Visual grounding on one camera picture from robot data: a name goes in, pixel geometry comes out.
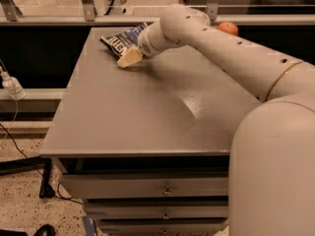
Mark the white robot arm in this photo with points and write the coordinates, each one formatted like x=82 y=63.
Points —
x=271 y=179

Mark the red apple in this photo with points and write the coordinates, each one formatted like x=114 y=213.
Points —
x=228 y=27

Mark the black object on floor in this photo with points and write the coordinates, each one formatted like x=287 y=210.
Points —
x=44 y=230

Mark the grey drawer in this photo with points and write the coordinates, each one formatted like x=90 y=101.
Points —
x=163 y=210
x=160 y=226
x=120 y=186

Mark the top grey drawer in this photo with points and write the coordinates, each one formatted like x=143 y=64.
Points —
x=120 y=186

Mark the metal railing bracket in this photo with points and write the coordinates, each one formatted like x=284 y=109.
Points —
x=89 y=10
x=11 y=10
x=212 y=7

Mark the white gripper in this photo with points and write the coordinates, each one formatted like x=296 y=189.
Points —
x=144 y=44

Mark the blue chip bag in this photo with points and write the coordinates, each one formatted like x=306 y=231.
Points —
x=120 y=43

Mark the black stand leg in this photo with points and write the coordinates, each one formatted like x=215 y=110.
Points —
x=31 y=164

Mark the middle grey drawer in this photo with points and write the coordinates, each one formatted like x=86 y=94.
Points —
x=163 y=210

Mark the grey drawer cabinet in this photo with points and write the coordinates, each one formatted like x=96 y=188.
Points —
x=174 y=113

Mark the metal railing bracket right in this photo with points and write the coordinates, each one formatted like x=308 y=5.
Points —
x=212 y=7

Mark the bottom grey drawer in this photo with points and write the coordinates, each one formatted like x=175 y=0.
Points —
x=160 y=226

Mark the metal railing bracket far left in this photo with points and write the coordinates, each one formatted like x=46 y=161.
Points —
x=11 y=10

